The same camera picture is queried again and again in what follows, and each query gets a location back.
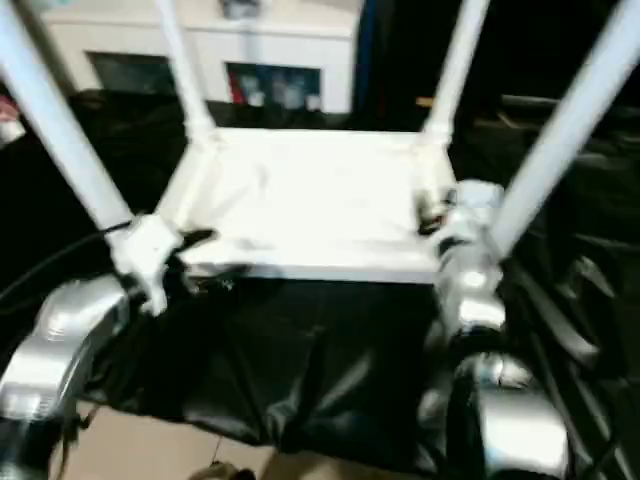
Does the white cabinet with glass doors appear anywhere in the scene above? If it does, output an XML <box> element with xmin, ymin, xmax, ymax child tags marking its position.
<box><xmin>35</xmin><ymin>0</ymin><xmax>366</xmax><ymax>113</ymax></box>

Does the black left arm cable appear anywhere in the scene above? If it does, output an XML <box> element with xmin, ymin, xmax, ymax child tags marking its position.
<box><xmin>0</xmin><ymin>222</ymin><xmax>136</xmax><ymax>306</ymax></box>

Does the black left robot foot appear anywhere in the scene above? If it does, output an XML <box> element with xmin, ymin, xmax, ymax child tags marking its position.
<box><xmin>190</xmin><ymin>462</ymin><xmax>253</xmax><ymax>480</ymax></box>

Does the red and white object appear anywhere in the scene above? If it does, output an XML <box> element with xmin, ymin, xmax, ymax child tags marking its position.
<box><xmin>0</xmin><ymin>95</ymin><xmax>24</xmax><ymax>143</ymax></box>

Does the white plastic table leg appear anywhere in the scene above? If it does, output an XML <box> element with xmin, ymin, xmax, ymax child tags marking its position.
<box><xmin>485</xmin><ymin>0</ymin><xmax>640</xmax><ymax>263</ymax></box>
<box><xmin>0</xmin><ymin>0</ymin><xmax>136</xmax><ymax>236</ymax></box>
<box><xmin>422</xmin><ymin>0</ymin><xmax>493</xmax><ymax>143</ymax></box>
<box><xmin>153</xmin><ymin>0</ymin><xmax>217</xmax><ymax>147</ymax></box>

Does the white plastic table top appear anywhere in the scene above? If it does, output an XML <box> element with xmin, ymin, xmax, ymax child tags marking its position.
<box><xmin>150</xmin><ymin>125</ymin><xmax>461</xmax><ymax>286</ymax></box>

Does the grey metal clutter object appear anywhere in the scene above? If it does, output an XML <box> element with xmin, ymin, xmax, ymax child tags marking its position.
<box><xmin>220</xmin><ymin>0</ymin><xmax>263</xmax><ymax>20</ymax></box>

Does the glossy black mat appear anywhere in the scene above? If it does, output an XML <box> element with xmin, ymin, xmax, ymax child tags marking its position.
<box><xmin>0</xmin><ymin>90</ymin><xmax>640</xmax><ymax>476</ymax></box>

